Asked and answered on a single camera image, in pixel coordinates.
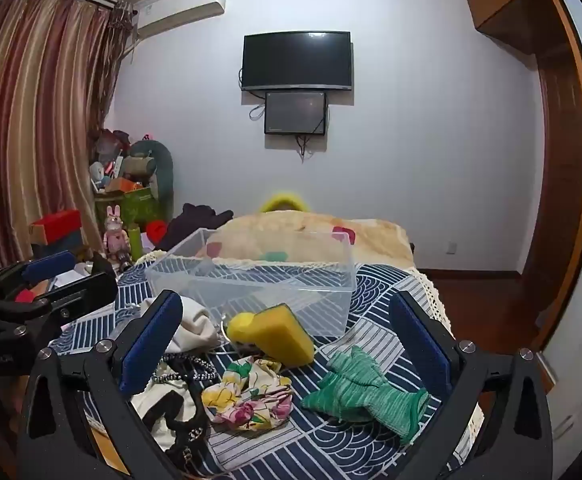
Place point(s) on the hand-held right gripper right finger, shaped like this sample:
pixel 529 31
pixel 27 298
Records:
pixel 421 346

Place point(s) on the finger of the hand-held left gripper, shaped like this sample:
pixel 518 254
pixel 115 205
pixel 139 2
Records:
pixel 86 292
pixel 48 265

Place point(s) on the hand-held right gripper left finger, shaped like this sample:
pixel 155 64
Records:
pixel 150 346

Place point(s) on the cream white sock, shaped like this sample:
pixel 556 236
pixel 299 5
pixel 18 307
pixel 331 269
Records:
pixel 194 328

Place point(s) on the black and white cloth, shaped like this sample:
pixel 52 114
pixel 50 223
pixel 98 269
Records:
pixel 171 410

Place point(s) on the green knitted cloth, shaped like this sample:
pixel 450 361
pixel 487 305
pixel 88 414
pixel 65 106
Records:
pixel 366 391

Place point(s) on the floral fabric scrunchie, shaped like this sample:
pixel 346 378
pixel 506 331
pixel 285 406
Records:
pixel 247 401

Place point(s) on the clear plastic storage bin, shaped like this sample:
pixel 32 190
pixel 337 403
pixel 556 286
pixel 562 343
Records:
pixel 251 287

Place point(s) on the yellow sponge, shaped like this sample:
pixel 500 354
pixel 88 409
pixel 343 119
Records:
pixel 277 336

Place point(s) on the red box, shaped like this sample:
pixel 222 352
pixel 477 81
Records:
pixel 56 224

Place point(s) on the navy patterned bed cover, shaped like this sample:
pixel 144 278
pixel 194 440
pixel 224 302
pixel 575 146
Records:
pixel 371 321

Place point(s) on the pink bunny figure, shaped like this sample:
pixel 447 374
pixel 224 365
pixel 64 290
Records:
pixel 116 237

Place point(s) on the red knitted hat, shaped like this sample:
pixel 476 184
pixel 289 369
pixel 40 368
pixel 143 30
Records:
pixel 157 231

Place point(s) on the green cardboard box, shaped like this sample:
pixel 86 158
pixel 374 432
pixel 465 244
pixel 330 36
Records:
pixel 131 207

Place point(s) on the beige fleece blanket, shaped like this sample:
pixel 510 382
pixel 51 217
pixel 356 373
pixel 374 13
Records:
pixel 382 240

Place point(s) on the black gloves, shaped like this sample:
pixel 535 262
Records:
pixel 196 222

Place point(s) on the striped brown curtain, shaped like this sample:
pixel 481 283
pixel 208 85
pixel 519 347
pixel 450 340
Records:
pixel 36 125

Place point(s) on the green box of toys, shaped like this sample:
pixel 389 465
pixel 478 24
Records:
pixel 163 170

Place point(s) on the yellow plush toy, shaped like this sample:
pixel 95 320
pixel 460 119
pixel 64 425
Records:
pixel 287 200

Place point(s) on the wooden wardrobe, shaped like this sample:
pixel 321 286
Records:
pixel 561 185

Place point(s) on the small black monitor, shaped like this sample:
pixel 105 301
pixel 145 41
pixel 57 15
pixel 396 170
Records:
pixel 295 112

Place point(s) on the white air conditioner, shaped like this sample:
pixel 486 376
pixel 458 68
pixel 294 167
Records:
pixel 183 10

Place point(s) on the white wall socket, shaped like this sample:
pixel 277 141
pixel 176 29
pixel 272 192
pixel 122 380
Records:
pixel 451 247

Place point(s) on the wall-mounted black television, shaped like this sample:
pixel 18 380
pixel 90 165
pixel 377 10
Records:
pixel 297 60

